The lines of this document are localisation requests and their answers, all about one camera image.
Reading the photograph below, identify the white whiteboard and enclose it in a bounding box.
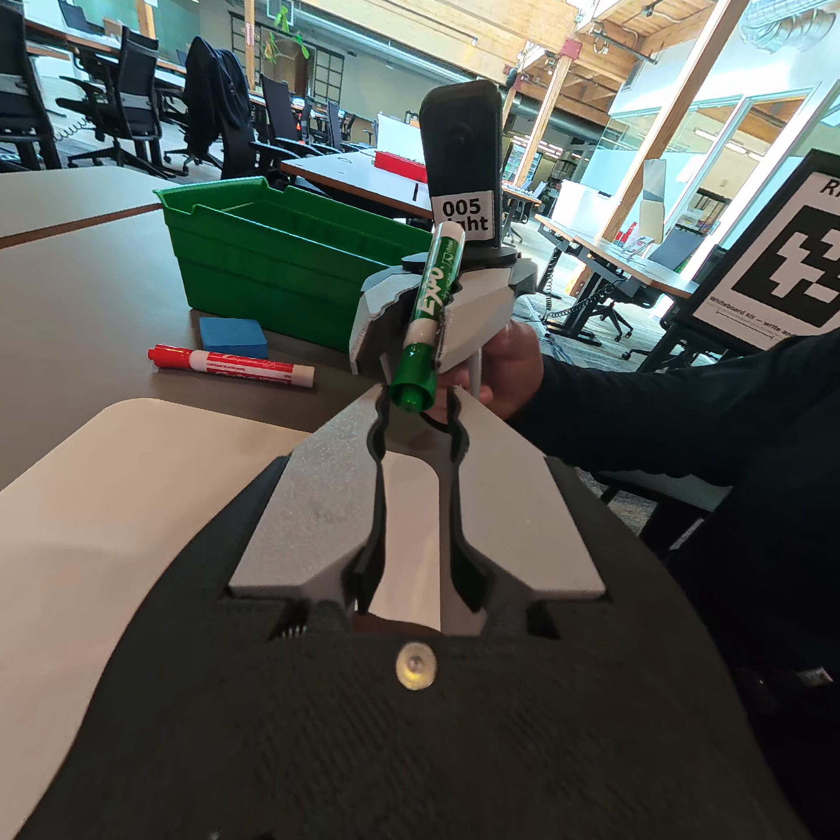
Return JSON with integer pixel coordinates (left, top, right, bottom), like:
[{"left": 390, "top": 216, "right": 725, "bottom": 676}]
[{"left": 0, "top": 397, "right": 442, "bottom": 834}]

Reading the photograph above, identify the person's right hand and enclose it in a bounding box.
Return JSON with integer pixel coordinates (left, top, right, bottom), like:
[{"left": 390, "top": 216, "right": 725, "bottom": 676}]
[{"left": 438, "top": 320, "right": 546, "bottom": 421}]

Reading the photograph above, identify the blue eraser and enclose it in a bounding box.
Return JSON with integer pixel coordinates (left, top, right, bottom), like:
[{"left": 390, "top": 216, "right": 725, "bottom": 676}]
[{"left": 199, "top": 317, "right": 270, "bottom": 360}]

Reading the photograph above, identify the red plastic bin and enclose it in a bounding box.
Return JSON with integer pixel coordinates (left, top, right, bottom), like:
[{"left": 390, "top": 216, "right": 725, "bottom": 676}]
[{"left": 374, "top": 150, "right": 429, "bottom": 184}]

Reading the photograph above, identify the dark jacket on chair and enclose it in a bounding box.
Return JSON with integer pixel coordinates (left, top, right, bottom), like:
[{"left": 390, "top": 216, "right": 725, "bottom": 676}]
[{"left": 184, "top": 36, "right": 254, "bottom": 179}]

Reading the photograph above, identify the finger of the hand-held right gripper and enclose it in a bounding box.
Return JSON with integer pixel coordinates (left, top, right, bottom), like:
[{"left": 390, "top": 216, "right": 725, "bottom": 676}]
[
  {"left": 348, "top": 264, "right": 431, "bottom": 377},
  {"left": 435, "top": 266, "right": 521, "bottom": 375}
]

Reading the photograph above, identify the black mesh office chair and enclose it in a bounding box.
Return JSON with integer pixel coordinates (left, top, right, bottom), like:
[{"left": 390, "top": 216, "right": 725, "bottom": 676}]
[
  {"left": 259, "top": 74, "right": 343, "bottom": 173},
  {"left": 0, "top": 7, "right": 64, "bottom": 172},
  {"left": 56, "top": 26, "right": 166, "bottom": 179}
]

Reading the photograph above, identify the red dry-erase marker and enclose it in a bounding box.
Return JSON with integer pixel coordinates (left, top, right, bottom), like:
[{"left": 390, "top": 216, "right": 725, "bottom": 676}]
[{"left": 147, "top": 344, "right": 316, "bottom": 389}]

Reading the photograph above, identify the white dry-erase marker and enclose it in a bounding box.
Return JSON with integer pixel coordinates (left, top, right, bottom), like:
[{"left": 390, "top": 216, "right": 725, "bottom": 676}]
[{"left": 388, "top": 221, "right": 467, "bottom": 414}]

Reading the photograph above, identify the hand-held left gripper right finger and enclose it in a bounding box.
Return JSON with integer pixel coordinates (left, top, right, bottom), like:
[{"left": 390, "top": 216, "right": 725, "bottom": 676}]
[{"left": 448, "top": 387, "right": 606, "bottom": 614}]

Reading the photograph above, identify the wooden top desk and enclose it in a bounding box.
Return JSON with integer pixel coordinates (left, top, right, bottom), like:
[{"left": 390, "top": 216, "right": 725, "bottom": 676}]
[
  {"left": 535, "top": 213, "right": 700, "bottom": 343},
  {"left": 281, "top": 150, "right": 437, "bottom": 221}
]

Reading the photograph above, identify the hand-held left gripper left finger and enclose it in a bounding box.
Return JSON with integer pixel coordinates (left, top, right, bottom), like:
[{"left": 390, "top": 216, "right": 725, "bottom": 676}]
[{"left": 228, "top": 382, "right": 388, "bottom": 614}]

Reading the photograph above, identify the wooden post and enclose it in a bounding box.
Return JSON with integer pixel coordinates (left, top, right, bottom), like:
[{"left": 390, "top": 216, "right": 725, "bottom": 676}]
[
  {"left": 517, "top": 38, "right": 582, "bottom": 189},
  {"left": 600, "top": 0, "right": 750, "bottom": 241}
]

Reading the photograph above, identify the large black white tag sign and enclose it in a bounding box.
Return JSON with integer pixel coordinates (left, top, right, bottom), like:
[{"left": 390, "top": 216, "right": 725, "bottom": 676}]
[{"left": 663, "top": 150, "right": 840, "bottom": 352}]

